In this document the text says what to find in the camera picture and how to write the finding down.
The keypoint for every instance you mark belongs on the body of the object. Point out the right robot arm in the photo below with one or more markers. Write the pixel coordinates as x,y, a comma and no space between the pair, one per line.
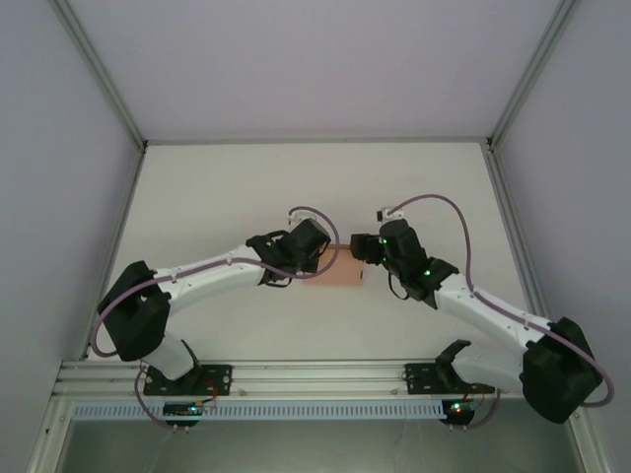
557,379

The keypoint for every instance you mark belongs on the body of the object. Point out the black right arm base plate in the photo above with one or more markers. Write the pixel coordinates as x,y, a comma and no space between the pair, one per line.
419,379

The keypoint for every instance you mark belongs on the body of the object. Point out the brown paper box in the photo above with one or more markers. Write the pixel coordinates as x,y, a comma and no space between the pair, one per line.
340,268

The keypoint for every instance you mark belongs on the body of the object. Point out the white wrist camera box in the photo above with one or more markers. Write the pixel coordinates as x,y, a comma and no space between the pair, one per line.
389,213
301,216

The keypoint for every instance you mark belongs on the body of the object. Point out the aluminium mounting rail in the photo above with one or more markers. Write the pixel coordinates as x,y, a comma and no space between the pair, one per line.
315,374

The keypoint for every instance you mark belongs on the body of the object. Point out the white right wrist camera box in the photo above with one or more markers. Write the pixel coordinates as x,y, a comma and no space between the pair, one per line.
389,213

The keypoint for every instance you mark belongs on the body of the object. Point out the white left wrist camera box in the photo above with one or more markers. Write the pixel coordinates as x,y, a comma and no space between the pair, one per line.
301,216

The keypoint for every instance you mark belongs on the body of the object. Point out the aluminium frame corner post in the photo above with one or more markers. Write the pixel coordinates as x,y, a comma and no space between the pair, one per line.
98,74
532,74

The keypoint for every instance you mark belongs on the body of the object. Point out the aluminium table side rail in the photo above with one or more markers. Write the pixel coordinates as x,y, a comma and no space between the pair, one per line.
517,246
116,222

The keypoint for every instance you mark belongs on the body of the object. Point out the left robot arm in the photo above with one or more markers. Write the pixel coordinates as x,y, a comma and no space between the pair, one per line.
133,315

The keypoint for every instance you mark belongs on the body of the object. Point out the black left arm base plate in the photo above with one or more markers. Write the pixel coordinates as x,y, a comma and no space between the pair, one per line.
219,379

